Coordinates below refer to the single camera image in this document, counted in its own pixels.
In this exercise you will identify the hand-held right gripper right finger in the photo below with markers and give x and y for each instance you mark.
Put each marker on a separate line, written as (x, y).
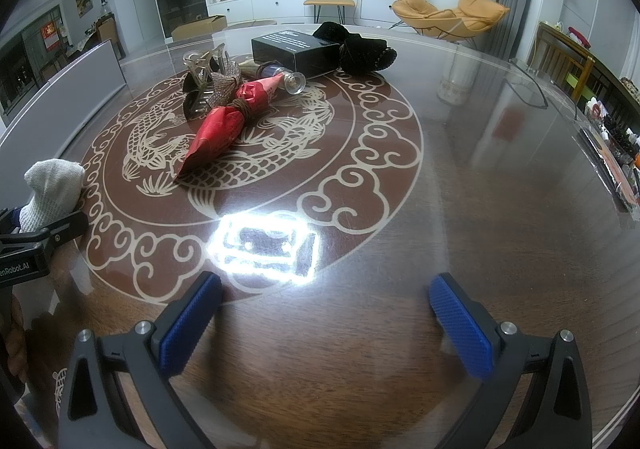
(460, 329)

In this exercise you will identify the clear amber hair claw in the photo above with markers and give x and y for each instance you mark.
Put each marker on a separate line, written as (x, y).
(200, 61)

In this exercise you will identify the patterned wooden desktop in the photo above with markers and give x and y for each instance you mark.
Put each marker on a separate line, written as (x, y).
(450, 229)

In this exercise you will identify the white television cabinet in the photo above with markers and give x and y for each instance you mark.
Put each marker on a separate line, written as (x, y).
(260, 6)

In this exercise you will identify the person's left hand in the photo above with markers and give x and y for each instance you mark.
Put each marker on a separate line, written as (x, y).
(16, 349)

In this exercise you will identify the clear water bottle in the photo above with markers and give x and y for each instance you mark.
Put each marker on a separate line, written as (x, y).
(105, 8)

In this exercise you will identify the rhinestone hair claw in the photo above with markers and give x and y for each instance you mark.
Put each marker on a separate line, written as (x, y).
(215, 89)

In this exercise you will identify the dark wooden sideboard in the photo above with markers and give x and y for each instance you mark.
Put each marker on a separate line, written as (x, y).
(617, 79)

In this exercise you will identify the red foil packet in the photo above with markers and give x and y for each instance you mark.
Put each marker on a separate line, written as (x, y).
(220, 134)

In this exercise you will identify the colourful small clutter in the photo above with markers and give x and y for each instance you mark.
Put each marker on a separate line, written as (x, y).
(615, 149)

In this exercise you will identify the black rectangular box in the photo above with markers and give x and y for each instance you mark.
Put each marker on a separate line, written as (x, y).
(295, 51)

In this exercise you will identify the black velvet scrunchie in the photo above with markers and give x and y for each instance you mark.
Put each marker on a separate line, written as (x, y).
(360, 51)

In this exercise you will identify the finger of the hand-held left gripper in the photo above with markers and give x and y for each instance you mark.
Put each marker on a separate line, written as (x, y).
(60, 229)
(7, 219)

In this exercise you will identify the white sock with orange band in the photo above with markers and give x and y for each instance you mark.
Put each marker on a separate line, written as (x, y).
(50, 189)

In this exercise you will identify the orange lounge chair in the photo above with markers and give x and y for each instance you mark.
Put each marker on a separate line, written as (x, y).
(425, 11)

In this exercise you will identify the red wall calendar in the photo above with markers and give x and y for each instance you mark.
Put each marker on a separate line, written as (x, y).
(49, 36)

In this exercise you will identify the wooden slatted chair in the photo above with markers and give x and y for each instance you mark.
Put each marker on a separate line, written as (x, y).
(560, 61)

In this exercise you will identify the wooden bench with black legs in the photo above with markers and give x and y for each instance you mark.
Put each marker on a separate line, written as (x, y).
(330, 2)

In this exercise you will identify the brown cardboard box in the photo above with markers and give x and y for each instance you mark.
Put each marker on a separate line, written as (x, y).
(197, 28)

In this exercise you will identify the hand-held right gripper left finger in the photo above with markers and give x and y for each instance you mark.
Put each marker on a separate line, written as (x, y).
(192, 324)

